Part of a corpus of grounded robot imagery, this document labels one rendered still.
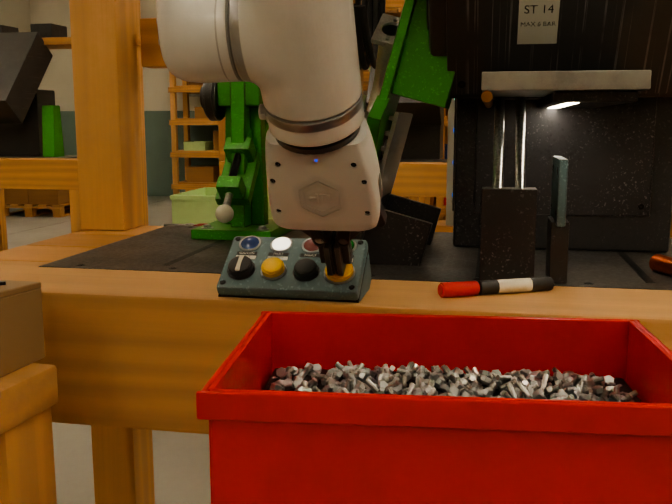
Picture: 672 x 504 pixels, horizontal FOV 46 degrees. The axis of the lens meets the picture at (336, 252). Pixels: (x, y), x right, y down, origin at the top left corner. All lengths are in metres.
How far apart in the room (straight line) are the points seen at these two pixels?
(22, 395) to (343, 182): 0.35
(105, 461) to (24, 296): 0.91
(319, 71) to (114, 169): 0.95
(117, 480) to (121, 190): 0.57
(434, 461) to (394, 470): 0.02
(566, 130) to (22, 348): 0.76
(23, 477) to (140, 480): 0.90
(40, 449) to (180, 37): 0.41
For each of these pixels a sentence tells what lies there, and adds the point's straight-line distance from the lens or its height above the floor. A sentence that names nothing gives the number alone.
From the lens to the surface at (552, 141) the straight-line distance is 1.17.
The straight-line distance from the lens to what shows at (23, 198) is 9.99.
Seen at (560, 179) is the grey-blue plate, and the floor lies 1.02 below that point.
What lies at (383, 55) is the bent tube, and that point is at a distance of 1.12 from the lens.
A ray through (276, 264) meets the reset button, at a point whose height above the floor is 0.94.
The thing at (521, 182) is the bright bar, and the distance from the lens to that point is 0.92.
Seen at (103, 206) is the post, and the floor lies 0.93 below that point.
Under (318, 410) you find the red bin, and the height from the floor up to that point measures 0.91.
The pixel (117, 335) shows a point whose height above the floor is 0.86.
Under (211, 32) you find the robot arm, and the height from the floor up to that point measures 1.15.
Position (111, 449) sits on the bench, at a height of 0.45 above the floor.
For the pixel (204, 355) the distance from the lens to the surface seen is 0.86.
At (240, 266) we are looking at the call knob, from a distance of 0.83.
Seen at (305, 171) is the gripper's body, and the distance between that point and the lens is 0.70.
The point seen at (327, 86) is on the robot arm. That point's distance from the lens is 0.64.
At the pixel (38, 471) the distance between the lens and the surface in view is 0.84.
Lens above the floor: 1.08
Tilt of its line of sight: 9 degrees down
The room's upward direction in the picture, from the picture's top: straight up
